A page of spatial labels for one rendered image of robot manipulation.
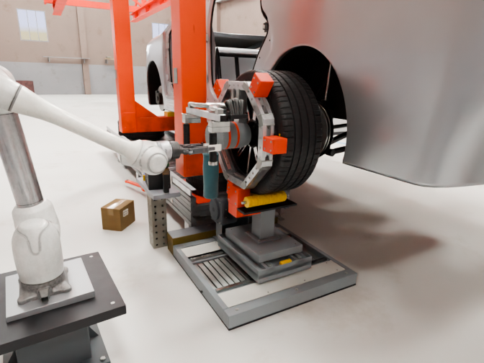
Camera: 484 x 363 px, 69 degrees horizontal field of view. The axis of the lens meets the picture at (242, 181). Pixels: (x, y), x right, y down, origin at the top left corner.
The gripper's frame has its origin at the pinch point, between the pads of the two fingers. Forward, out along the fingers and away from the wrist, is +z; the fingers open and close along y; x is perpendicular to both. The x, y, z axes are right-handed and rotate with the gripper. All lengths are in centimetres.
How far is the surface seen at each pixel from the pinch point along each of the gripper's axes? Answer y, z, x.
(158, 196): -53, -11, -39
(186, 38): -60, 11, 52
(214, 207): -46, 22, -49
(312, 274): 12, 57, -75
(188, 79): -60, 12, 29
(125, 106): -253, 13, -3
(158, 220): -73, -7, -62
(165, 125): -253, 56, -25
